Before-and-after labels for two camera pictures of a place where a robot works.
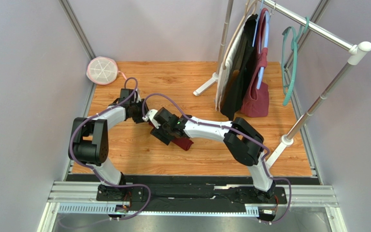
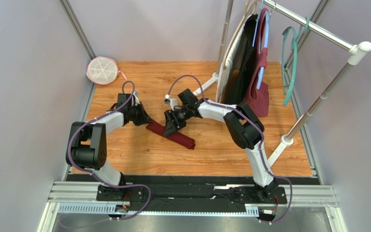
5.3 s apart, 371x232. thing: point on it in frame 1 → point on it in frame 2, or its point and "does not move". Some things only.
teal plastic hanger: x=296 y=37 does not move
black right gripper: x=165 y=134 → x=173 y=119
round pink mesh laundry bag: x=103 y=70 does not move
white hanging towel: x=225 y=70 does not move
